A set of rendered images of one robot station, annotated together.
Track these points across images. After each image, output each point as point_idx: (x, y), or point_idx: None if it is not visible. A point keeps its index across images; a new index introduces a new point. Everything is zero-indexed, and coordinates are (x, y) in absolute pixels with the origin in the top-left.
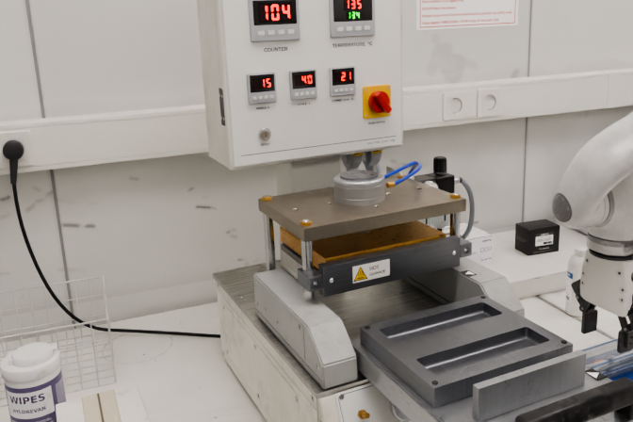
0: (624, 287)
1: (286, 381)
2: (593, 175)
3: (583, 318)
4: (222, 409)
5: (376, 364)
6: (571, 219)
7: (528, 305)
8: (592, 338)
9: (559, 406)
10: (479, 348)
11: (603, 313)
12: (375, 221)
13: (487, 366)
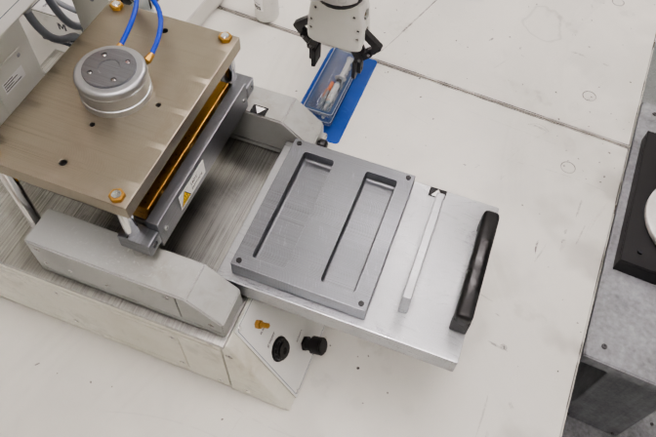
0: (359, 29)
1: (146, 326)
2: None
3: (312, 55)
4: (34, 348)
5: (271, 293)
6: None
7: (220, 24)
8: (299, 48)
9: (475, 280)
10: (347, 220)
11: (287, 6)
12: (179, 135)
13: (381, 252)
